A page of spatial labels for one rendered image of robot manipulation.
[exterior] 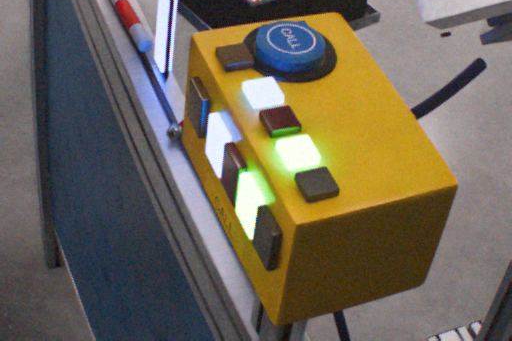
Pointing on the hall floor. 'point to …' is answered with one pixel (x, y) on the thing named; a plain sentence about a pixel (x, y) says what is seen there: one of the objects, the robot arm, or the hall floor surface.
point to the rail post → (40, 113)
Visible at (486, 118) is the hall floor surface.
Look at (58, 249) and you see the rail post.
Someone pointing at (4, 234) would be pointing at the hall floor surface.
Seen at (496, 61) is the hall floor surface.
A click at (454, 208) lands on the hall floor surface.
